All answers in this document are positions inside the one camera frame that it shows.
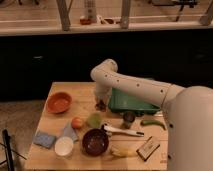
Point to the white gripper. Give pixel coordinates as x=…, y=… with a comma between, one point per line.
x=102, y=93

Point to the dark red grape bunch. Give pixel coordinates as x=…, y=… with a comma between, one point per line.
x=101, y=106

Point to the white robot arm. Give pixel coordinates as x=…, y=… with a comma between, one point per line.
x=188, y=111

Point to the green plastic tray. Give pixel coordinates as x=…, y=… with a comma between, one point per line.
x=121, y=102

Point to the light green cup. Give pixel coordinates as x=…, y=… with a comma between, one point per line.
x=94, y=120

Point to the dark avocado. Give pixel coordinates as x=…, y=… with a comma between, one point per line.
x=128, y=119

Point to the red yellow apple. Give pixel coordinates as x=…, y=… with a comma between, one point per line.
x=77, y=123

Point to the orange ceramic bowl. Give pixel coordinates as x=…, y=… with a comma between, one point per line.
x=58, y=103

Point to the dark red bowl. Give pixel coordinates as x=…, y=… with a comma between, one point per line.
x=95, y=142

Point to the green chili pepper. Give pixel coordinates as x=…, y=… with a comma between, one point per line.
x=152, y=122

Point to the yellow banana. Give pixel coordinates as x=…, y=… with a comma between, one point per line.
x=122, y=152

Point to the white cup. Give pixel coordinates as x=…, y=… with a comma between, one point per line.
x=64, y=146

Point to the brown wooden box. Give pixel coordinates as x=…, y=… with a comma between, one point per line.
x=148, y=148

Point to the red object on shelf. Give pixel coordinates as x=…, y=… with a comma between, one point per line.
x=84, y=21

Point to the blue sponge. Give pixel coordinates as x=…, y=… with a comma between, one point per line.
x=44, y=139

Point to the black tripod stand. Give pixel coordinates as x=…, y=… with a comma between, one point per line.
x=8, y=151

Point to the white handled kitchen tool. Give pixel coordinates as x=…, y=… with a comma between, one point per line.
x=124, y=131

